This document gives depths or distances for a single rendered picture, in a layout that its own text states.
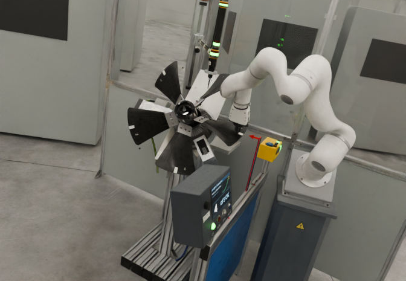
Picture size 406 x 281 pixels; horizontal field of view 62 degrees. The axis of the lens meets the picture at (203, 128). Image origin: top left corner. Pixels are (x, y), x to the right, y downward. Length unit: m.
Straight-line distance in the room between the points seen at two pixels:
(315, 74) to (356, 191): 1.44
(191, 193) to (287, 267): 1.10
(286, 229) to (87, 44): 2.73
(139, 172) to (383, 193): 2.01
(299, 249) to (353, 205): 0.78
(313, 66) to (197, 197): 0.62
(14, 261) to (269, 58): 2.11
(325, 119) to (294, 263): 0.93
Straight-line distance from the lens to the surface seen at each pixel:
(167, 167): 1.83
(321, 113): 1.37
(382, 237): 2.74
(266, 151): 2.06
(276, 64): 1.29
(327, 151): 1.49
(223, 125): 1.86
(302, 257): 2.02
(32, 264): 2.66
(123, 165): 3.33
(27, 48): 3.99
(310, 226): 1.91
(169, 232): 2.47
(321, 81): 1.32
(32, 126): 4.22
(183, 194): 1.08
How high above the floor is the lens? 1.81
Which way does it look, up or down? 20 degrees down
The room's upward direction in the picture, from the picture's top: 11 degrees clockwise
